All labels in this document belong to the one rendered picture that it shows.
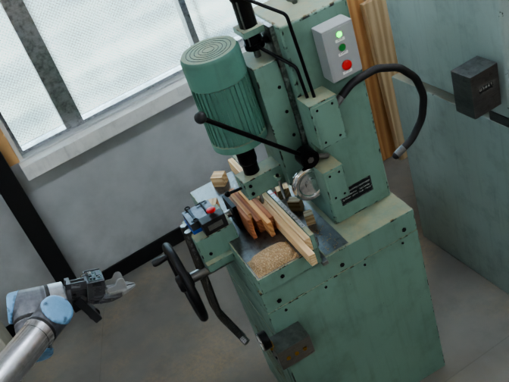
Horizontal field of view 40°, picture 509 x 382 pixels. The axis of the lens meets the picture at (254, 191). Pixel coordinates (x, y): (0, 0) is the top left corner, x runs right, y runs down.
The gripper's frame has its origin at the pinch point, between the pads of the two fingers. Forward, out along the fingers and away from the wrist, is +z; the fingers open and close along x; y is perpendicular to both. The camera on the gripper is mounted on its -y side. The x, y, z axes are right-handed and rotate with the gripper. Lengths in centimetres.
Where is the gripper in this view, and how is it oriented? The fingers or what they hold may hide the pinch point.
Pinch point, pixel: (130, 286)
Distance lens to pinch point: 225.1
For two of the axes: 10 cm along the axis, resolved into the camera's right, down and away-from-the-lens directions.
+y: 0.3, -8.9, -4.6
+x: -4.1, -4.3, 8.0
